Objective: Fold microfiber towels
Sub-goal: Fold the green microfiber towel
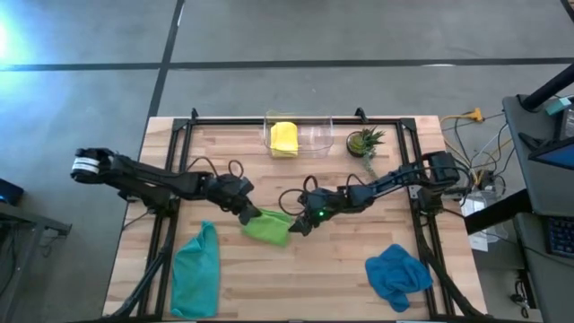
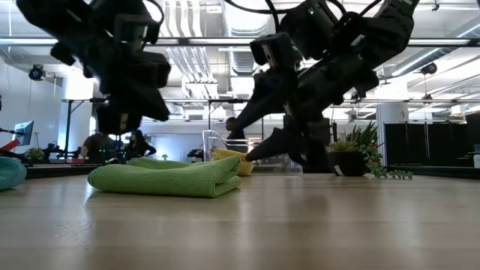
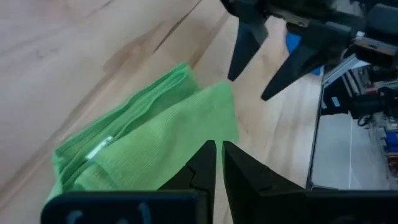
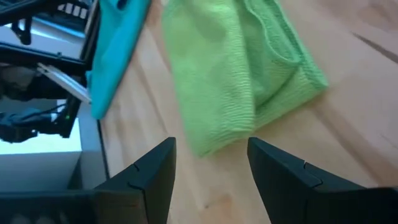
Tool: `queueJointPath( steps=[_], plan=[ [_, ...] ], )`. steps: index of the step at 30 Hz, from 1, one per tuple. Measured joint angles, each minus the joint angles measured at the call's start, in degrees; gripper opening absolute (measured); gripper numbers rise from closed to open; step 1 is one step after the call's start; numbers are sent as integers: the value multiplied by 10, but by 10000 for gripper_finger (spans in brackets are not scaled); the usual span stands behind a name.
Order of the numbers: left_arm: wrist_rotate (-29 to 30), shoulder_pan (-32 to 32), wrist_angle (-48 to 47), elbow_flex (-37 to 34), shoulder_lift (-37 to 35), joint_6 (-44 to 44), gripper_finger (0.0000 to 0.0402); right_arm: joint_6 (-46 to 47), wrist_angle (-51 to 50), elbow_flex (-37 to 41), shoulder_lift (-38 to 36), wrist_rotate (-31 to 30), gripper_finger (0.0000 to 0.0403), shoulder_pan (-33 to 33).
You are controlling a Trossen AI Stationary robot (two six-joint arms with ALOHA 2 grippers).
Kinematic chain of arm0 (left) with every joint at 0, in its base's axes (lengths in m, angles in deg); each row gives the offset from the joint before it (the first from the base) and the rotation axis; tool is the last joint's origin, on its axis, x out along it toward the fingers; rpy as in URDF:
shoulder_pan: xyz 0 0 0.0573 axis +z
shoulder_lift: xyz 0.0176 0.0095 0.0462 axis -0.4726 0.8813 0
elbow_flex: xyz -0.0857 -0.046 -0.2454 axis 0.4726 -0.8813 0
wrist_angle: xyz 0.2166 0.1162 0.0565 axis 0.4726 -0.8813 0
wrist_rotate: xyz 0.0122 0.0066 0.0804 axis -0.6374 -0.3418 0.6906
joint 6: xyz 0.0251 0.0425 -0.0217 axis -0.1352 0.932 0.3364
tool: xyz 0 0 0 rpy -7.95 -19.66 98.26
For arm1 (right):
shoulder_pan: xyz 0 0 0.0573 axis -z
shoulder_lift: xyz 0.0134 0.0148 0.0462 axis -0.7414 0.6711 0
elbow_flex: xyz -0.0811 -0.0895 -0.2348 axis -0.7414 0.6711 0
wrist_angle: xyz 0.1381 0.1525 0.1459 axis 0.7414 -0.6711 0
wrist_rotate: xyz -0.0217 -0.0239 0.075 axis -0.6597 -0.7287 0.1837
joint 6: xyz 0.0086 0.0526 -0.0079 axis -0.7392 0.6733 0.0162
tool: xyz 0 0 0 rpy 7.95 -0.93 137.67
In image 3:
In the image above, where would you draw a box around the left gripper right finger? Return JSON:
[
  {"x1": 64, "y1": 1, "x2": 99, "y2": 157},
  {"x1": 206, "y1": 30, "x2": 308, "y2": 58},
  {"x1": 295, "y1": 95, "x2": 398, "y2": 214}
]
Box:
[{"x1": 221, "y1": 141, "x2": 307, "y2": 224}]

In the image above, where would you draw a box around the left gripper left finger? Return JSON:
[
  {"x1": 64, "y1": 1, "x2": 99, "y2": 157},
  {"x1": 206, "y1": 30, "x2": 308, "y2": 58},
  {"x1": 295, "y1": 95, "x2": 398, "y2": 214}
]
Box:
[{"x1": 158, "y1": 139, "x2": 218, "y2": 224}]

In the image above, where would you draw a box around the blue microfiber towel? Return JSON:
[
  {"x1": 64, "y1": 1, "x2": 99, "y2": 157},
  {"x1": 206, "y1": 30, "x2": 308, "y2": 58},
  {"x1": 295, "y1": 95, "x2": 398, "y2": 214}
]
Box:
[{"x1": 285, "y1": 32, "x2": 324, "y2": 76}]

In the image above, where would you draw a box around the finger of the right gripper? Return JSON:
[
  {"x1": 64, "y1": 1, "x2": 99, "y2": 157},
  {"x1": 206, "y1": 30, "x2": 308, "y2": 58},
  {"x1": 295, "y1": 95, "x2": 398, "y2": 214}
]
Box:
[
  {"x1": 260, "y1": 43, "x2": 325, "y2": 102},
  {"x1": 227, "y1": 20, "x2": 269, "y2": 82}
]

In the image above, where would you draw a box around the green microfiber towel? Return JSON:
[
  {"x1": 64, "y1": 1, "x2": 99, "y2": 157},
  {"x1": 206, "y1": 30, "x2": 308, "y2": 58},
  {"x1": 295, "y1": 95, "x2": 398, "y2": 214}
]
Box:
[{"x1": 46, "y1": 61, "x2": 239, "y2": 203}]

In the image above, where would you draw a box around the black aluminium table frame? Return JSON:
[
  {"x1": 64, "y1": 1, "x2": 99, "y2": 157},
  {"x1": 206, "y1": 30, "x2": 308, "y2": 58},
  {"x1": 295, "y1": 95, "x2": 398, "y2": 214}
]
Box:
[{"x1": 306, "y1": 67, "x2": 326, "y2": 190}]

